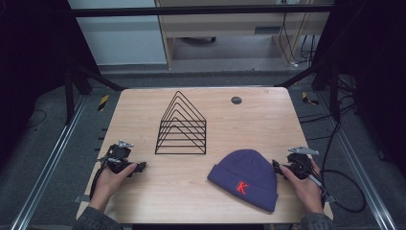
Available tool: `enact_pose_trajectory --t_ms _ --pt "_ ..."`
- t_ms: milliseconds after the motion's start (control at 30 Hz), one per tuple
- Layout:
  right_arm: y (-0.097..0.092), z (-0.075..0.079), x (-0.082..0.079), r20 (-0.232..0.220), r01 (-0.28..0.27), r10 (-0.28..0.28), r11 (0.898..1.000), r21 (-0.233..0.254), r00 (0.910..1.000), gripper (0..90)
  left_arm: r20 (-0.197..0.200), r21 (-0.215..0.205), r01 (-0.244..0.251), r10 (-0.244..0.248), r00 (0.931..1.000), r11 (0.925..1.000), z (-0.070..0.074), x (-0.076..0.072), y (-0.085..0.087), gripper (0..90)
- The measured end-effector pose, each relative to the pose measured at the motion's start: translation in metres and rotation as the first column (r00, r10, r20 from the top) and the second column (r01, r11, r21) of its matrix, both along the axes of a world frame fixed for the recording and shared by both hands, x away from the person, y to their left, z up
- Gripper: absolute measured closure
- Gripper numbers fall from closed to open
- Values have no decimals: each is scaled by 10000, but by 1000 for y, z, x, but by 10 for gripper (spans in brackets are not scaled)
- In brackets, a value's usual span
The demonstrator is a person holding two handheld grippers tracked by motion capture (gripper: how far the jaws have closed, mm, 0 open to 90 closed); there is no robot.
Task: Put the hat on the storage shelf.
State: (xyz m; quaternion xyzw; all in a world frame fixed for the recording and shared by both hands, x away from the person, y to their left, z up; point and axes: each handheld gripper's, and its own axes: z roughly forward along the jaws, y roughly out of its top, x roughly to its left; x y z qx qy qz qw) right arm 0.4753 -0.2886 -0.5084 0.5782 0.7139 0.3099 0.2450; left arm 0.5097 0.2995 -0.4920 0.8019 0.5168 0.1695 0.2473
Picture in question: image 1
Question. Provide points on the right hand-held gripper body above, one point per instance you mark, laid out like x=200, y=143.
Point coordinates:
x=301, y=161

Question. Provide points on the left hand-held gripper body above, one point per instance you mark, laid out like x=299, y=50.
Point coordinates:
x=116, y=157

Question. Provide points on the purple knit beanie red letter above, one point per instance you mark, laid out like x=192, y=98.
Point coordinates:
x=245, y=179

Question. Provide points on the person's left hand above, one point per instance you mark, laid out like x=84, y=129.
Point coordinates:
x=110, y=185

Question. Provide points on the person's right hand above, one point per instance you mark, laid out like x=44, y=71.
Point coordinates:
x=304, y=191

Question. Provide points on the yellow black hazard tape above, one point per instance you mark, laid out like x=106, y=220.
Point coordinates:
x=103, y=103
x=308, y=98

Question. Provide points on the grey round table grommet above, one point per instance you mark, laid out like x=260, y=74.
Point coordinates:
x=236, y=100

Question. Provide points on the black metal stand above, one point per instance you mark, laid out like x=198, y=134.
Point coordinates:
x=71, y=92
x=332, y=86

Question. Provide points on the white cabinet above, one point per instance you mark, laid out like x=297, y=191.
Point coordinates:
x=121, y=38

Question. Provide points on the light wooden desk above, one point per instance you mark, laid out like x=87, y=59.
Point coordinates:
x=223, y=24

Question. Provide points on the aluminium floor rail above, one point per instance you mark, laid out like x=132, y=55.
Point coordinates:
x=48, y=166
x=364, y=172

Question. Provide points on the black horizontal frame bar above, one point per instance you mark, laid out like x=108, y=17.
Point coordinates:
x=191, y=11

